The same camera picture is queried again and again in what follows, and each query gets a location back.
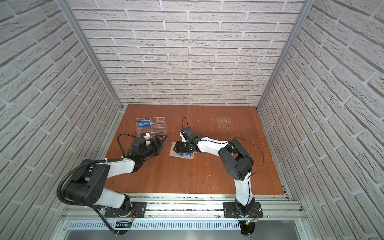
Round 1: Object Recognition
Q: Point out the left black corrugated cable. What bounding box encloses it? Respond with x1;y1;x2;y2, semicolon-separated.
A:
56;133;139;236

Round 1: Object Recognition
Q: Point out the right corner aluminium post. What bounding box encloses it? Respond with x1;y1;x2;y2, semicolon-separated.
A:
256;0;315;111

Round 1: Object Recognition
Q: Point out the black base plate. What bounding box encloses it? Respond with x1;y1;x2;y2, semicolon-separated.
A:
105;202;147;218
223;202;264;219

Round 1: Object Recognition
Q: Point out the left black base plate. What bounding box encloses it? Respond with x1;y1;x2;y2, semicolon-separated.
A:
105;202;147;218

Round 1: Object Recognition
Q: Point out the right thin black cable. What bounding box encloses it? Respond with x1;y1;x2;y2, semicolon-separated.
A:
203;137;266;178

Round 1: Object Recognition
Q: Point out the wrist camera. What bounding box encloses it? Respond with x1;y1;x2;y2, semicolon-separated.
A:
180;127;198;142
141;133;151;146

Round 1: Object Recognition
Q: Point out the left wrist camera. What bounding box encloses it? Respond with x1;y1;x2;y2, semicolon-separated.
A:
141;133;151;146

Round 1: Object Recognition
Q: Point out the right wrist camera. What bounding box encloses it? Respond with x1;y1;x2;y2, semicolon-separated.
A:
180;127;198;142

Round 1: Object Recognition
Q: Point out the aluminium rail frame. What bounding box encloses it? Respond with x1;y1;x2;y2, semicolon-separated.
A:
53;193;315;240

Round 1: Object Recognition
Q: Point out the corner aluminium post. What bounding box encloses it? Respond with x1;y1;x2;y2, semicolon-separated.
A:
57;0;124;111
256;0;315;111

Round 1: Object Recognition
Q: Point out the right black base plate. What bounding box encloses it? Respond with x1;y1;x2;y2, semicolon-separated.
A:
223;202;264;219

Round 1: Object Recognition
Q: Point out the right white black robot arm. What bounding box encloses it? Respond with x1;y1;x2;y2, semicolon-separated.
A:
174;137;255;215

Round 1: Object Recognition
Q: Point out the perforated metal vent strip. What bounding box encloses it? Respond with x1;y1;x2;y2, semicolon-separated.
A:
68;220;240;231

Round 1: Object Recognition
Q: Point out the tan leather card holder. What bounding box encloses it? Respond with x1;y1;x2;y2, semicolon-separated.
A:
169;142;185;159

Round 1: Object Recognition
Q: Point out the clear plastic organizer box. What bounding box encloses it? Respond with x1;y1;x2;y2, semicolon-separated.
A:
136;117;167;137

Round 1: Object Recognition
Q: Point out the left corner aluminium post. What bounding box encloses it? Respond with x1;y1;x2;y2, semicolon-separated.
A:
57;0;124;111

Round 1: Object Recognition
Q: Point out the blue item in box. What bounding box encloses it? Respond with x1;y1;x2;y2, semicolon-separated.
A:
137;120;151;128

